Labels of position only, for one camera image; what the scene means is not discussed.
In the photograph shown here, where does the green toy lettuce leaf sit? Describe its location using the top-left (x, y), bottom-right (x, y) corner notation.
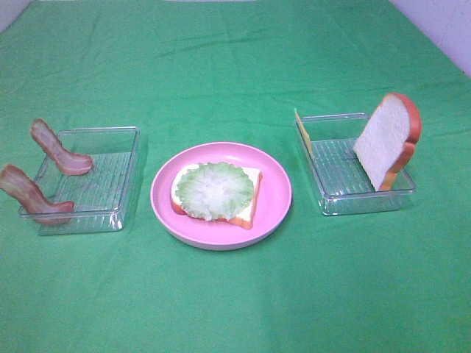
top-left (174, 161), bottom-right (255, 222)

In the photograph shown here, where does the toy bread slice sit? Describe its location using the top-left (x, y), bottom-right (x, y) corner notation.
top-left (170, 163), bottom-right (263, 230)
top-left (353, 93), bottom-right (422, 191)

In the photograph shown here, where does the yellow toy cheese slice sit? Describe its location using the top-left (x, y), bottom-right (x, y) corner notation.
top-left (294, 109), bottom-right (313, 157)

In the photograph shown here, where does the toy bacon strip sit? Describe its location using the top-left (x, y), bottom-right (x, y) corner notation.
top-left (29, 118), bottom-right (93, 176)
top-left (1, 164), bottom-right (74, 215)

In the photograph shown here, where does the pink round plate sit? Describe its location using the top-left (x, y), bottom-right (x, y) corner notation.
top-left (150, 142), bottom-right (292, 251)

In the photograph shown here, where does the right clear plastic tray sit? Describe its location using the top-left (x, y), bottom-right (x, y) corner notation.
top-left (294, 113), bottom-right (416, 215)

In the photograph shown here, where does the clear plastic tray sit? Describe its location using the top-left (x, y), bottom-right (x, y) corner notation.
top-left (294, 113), bottom-right (416, 215)
top-left (18, 126), bottom-right (146, 235)

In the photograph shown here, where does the left clear plastic tray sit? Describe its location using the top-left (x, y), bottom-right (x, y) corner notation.
top-left (18, 126), bottom-right (146, 235)

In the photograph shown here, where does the green tablecloth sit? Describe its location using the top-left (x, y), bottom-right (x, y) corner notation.
top-left (1, 1), bottom-right (470, 352)

